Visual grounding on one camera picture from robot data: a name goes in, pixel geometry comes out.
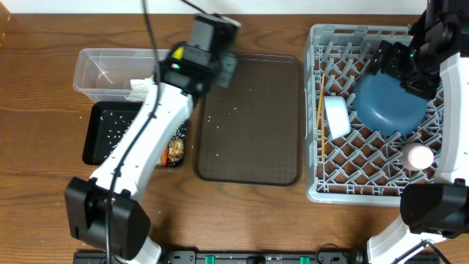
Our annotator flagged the large blue plate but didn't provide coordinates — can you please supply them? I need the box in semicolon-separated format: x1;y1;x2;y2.
352;73;427;136

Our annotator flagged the yellow-green snack wrapper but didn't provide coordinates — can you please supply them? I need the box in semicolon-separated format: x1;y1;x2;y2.
171;46;184;60

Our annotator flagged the wooden chopstick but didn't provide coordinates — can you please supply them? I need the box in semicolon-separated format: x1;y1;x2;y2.
320;91;325;163
316;73;325;139

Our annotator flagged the light blue rice bowl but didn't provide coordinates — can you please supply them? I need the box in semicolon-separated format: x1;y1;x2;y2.
324;96;351;140

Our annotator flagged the white paper napkin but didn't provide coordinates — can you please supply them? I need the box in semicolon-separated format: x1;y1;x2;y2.
125;77;157;102

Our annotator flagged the brown morel mushroom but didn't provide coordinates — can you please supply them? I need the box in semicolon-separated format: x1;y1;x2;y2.
168;138;184;162

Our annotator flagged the white pink cup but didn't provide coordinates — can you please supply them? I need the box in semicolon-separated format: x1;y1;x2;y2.
401;142;435;171

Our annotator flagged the orange carrot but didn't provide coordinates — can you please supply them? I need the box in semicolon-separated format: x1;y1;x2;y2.
160;146;169;167

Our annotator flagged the pile of white rice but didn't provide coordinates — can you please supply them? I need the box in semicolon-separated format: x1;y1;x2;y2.
98;111;188;155

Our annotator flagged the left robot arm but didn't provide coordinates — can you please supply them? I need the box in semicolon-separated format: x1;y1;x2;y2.
64;46;237;263

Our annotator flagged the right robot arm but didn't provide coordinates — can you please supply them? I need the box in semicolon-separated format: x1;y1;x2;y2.
363;0;468;263

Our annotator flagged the grey dishwasher rack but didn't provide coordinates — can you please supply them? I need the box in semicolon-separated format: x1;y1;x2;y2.
303;24;444;206

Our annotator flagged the brown serving tray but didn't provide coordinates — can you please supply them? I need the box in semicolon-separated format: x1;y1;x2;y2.
193;54;305;187

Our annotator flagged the clear plastic bin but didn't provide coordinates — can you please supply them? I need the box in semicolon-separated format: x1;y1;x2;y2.
73;48;155;102

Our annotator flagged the black plastic tray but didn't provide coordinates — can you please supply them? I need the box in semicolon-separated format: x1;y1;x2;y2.
82;101;188;168

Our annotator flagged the left black cable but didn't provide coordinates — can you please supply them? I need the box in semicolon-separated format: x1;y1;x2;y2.
104;0;206;264

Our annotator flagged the black cable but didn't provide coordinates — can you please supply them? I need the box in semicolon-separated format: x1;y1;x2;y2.
104;0;206;264
315;238;454;264

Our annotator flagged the right black cable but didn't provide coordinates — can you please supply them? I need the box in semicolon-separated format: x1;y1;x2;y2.
315;238;454;264

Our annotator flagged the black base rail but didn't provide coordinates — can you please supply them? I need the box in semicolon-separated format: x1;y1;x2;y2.
72;249;367;264

